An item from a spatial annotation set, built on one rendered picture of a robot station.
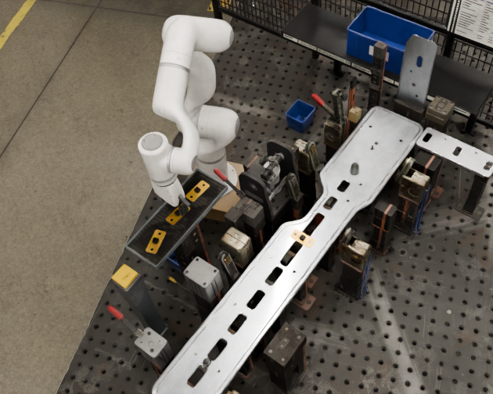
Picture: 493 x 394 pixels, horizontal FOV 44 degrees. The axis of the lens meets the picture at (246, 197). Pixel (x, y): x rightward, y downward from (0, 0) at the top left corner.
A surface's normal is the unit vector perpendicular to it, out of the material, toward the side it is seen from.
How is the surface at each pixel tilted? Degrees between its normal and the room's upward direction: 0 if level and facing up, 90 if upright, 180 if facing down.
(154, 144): 2
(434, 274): 0
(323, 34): 0
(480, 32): 90
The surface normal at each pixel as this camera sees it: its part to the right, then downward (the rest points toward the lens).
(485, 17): -0.59, 0.70
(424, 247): -0.09, -0.55
